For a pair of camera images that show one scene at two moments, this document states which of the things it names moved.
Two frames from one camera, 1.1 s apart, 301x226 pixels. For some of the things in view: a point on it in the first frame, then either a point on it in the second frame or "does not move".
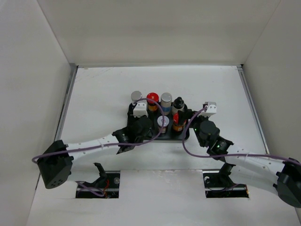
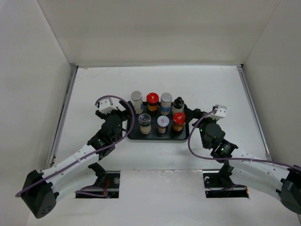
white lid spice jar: [160, 121] does not move
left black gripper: [132, 119] → [128, 111]
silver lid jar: [166, 103] does not move
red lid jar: [177, 128] does not move
